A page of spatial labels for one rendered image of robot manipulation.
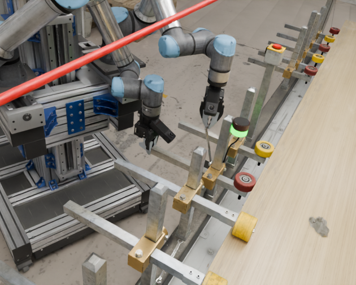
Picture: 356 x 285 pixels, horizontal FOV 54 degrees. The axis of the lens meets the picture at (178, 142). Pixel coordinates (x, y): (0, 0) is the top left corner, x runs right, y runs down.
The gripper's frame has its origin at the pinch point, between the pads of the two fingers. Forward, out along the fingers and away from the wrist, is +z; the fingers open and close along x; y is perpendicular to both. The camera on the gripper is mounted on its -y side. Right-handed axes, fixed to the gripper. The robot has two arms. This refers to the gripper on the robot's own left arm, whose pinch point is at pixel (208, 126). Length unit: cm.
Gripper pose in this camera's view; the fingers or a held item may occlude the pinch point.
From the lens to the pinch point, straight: 137.3
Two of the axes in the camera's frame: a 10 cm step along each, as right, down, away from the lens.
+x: -9.8, -1.8, 0.5
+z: -1.1, 7.7, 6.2
